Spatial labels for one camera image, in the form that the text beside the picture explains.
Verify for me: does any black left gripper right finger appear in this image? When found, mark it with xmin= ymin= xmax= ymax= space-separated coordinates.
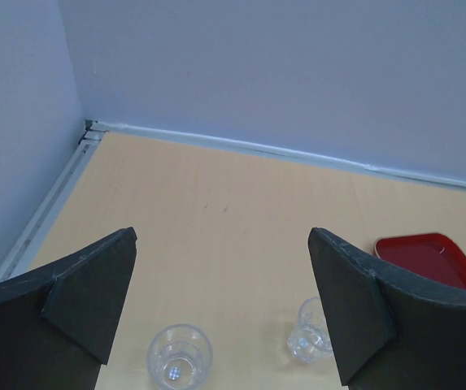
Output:
xmin=308 ymin=227 xmax=466 ymax=389

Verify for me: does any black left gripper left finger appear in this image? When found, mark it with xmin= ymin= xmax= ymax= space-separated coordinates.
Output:
xmin=0 ymin=227 xmax=137 ymax=389

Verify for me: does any clear faceted glass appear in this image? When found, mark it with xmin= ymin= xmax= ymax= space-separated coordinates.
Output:
xmin=287 ymin=296 xmax=333 ymax=364

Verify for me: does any clear glass near left arm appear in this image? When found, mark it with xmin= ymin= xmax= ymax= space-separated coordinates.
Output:
xmin=146 ymin=323 xmax=213 ymax=389

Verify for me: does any red lacquer tray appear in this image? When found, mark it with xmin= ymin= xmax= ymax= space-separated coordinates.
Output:
xmin=373 ymin=232 xmax=466 ymax=290

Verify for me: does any aluminium table edge rail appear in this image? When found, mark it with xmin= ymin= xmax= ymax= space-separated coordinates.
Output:
xmin=0 ymin=119 xmax=466 ymax=282

